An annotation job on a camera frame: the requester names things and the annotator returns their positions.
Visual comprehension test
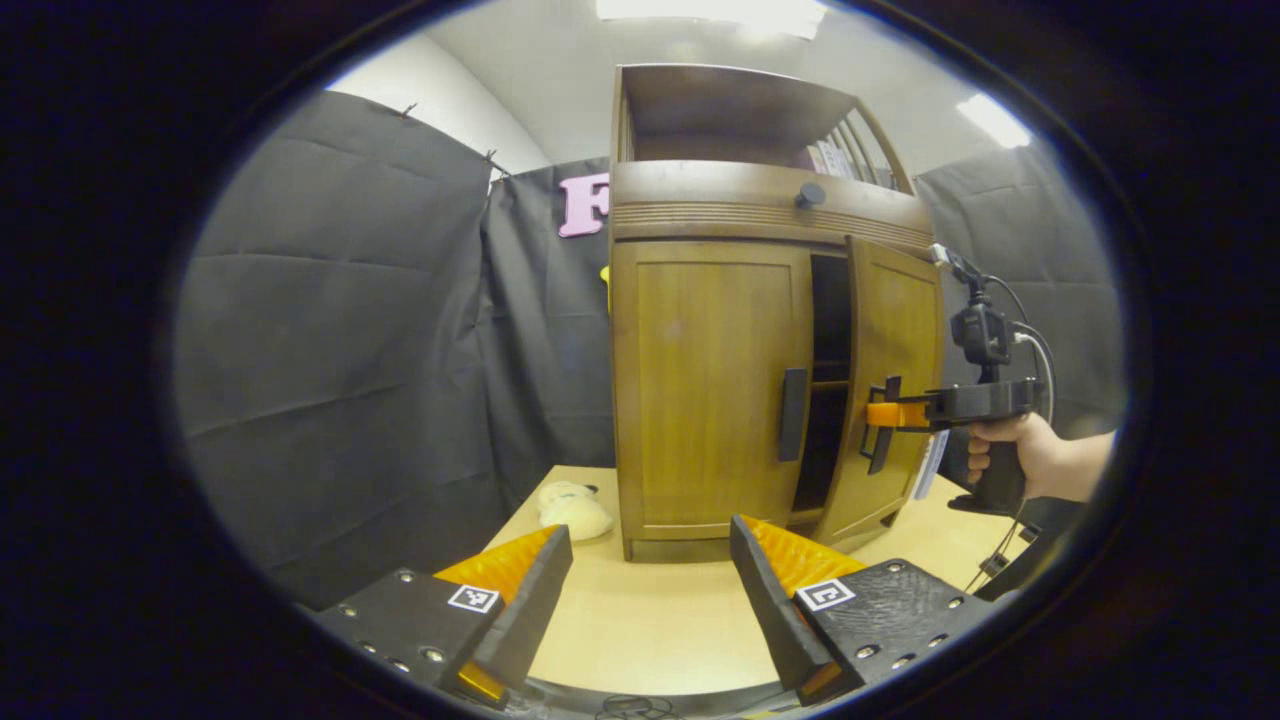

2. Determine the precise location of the large ceiling light panel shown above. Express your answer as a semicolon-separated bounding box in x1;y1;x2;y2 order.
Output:
597;0;829;41

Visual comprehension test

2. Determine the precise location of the row of books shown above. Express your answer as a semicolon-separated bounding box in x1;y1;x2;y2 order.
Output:
805;140;881;181

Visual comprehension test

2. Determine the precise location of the white paper leaflet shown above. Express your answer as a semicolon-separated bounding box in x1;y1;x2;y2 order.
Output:
912;430;949;501

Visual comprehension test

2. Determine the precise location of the thin gripper cable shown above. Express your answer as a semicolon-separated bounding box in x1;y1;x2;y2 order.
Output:
965;275;1057;593

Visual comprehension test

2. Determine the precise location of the wooden double-door shoe cabinet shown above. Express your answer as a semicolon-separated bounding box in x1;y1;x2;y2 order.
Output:
608;65;946;563

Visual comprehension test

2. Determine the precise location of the wooden shoe cabinet door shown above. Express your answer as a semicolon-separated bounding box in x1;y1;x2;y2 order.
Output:
612;240;816;541
815;235;946;549

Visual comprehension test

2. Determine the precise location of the cream plush toy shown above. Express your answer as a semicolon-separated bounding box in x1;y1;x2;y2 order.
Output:
537;481;615;543

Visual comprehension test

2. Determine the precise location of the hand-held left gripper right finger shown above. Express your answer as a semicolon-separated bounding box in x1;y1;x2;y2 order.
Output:
729;515;1001;706

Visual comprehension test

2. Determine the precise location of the narrow ceiling light panel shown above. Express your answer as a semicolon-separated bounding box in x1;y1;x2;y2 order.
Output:
955;93;1033;151

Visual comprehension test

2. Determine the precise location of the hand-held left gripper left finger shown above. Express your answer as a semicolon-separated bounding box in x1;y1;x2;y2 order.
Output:
318;525;574;709

